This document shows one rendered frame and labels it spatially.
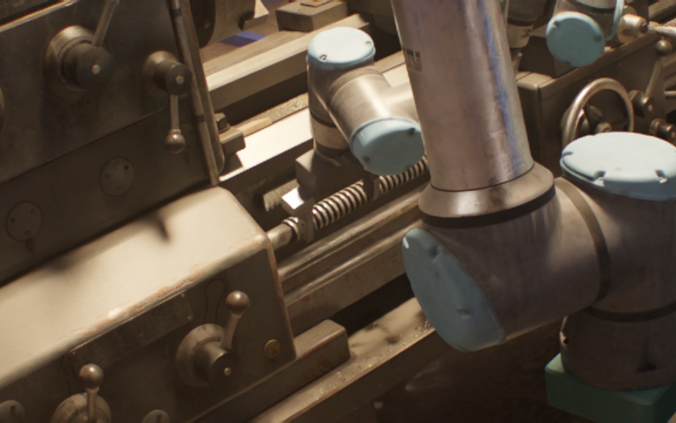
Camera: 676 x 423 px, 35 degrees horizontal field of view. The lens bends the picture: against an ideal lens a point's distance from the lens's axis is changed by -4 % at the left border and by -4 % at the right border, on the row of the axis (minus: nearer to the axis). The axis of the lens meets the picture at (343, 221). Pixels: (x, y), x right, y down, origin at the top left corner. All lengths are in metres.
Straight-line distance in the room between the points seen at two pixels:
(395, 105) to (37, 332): 0.58
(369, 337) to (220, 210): 0.51
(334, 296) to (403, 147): 0.64
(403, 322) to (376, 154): 0.73
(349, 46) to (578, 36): 0.37
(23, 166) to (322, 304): 0.68
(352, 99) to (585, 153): 0.34
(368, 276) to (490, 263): 0.92
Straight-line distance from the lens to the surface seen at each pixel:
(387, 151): 1.42
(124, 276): 1.61
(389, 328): 2.09
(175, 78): 1.59
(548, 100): 2.04
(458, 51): 1.12
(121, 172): 1.65
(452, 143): 1.14
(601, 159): 1.26
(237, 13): 1.90
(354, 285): 2.04
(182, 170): 1.71
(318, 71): 1.50
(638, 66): 2.25
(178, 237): 1.65
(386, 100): 1.44
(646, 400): 1.32
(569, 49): 1.69
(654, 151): 1.28
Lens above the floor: 1.54
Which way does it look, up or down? 27 degrees down
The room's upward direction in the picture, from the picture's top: 11 degrees counter-clockwise
